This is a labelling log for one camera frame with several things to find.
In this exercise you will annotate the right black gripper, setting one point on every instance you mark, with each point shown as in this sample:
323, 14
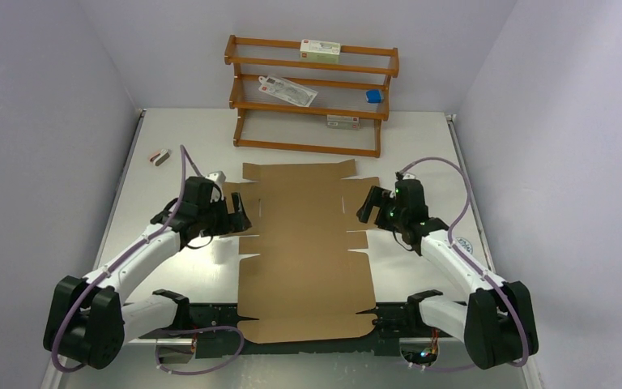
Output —
372, 198

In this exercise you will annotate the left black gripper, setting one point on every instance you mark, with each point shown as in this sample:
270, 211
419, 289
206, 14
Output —
232, 222

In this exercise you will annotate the brown cardboard box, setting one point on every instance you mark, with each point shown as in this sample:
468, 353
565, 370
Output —
306, 252

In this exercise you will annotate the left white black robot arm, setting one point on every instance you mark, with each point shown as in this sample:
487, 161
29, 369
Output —
115, 281

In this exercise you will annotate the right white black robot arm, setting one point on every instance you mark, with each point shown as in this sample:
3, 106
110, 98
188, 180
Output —
438, 311

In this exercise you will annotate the grey box bottom shelf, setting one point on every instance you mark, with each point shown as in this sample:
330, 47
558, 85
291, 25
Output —
343, 122

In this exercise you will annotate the white green box top shelf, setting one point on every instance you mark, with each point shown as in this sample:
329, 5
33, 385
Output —
320, 51

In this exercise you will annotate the round blue white sticker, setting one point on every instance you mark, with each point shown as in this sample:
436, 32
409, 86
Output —
465, 244

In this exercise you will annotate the small red grey object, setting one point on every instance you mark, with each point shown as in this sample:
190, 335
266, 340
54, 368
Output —
160, 157

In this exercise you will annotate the small blue object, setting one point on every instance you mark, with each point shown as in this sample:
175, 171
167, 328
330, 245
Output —
374, 96

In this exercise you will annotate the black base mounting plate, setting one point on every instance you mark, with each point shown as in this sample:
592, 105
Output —
379, 331

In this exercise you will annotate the orange wooden shelf rack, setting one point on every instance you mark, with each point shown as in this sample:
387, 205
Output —
266, 122

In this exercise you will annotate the clear plastic packaged item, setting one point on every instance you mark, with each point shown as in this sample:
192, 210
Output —
287, 91

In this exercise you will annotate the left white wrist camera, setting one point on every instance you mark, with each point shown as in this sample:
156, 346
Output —
218, 178

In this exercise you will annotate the aluminium rail frame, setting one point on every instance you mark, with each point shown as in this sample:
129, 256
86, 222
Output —
487, 323

